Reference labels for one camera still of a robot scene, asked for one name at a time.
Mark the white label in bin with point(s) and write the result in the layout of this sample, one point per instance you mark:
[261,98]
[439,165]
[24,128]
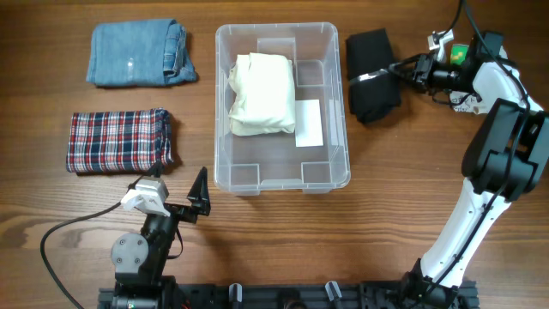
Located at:
[308,125]

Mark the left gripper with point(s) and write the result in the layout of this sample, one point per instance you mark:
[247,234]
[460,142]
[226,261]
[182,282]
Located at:
[199,196]

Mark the folded plaid flannel cloth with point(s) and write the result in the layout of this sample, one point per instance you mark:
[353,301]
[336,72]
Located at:
[118,142]

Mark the clear plastic storage bin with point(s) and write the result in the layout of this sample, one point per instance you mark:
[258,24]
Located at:
[249,165]

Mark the white printed t-shirt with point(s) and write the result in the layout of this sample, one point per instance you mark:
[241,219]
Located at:
[463,102]

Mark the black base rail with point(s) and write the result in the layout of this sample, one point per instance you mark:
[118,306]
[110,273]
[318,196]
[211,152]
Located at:
[365,295]

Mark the black garment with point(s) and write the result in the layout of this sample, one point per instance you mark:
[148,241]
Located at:
[373,91]

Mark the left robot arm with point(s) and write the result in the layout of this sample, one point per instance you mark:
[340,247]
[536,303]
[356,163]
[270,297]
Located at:
[140,258]

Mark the folded blue denim jeans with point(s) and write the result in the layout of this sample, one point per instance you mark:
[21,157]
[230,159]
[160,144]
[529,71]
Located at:
[148,53]

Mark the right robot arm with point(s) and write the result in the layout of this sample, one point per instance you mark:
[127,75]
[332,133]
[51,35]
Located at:
[504,160]

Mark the cream cloth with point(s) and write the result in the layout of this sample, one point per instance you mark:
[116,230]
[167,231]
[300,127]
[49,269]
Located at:
[264,95]

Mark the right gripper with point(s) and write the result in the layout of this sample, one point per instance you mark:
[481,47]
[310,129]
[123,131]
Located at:
[401,75]

